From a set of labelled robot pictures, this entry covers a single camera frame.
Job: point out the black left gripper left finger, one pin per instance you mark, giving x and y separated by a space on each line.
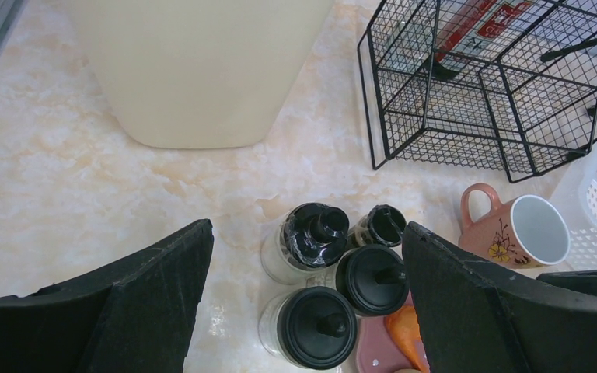
136 314

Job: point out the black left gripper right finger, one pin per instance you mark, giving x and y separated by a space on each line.
478 316

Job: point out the glass jar black lid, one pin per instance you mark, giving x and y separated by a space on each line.
312 328
372 279

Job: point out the glass jar black lid front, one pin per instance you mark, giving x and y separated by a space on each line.
312 328

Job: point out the sauce bottle red label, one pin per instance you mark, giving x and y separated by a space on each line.
467 28

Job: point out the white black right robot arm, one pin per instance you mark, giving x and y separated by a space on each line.
579 281

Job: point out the orange carrot piece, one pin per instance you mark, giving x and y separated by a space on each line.
403 329

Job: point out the beige steamed bun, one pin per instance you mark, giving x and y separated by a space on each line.
407 370

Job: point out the pink floral mug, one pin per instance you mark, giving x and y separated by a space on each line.
523 233

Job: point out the small black pepper grinder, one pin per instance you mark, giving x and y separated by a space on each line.
383 225

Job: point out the beige plastic waste bin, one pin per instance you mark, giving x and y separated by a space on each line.
197 74

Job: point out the black wire rack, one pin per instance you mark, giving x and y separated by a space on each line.
526 106

